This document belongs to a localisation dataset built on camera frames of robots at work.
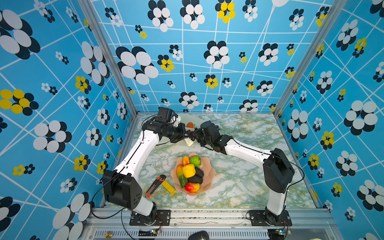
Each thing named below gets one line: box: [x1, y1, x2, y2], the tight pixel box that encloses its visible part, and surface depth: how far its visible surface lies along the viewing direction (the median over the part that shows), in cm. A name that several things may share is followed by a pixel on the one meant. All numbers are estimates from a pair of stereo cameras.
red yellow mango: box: [185, 182, 201, 193], surface depth 80 cm
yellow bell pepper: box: [182, 163, 196, 179], surface depth 80 cm
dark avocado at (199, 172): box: [194, 167, 205, 178], surface depth 86 cm
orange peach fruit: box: [182, 155, 190, 166], surface depth 88 cm
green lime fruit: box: [189, 155, 201, 167], surface depth 86 cm
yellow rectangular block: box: [161, 180, 177, 195], surface depth 84 cm
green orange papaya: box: [176, 164, 188, 188], surface depth 83 cm
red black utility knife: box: [144, 174, 167, 199], surface depth 85 cm
